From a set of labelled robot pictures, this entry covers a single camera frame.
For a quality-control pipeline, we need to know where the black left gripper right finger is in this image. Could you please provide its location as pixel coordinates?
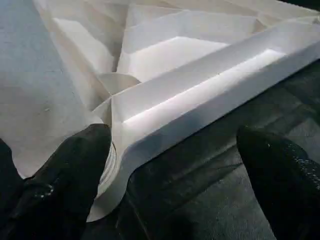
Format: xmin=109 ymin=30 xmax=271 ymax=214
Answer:
xmin=236 ymin=126 xmax=320 ymax=240

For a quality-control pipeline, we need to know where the white plastic table top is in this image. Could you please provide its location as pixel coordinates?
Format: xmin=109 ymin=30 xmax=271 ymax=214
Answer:
xmin=32 ymin=0 xmax=320 ymax=223

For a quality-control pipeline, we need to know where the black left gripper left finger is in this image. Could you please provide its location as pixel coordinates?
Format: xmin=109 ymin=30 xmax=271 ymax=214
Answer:
xmin=0 ymin=123 xmax=112 ymax=240

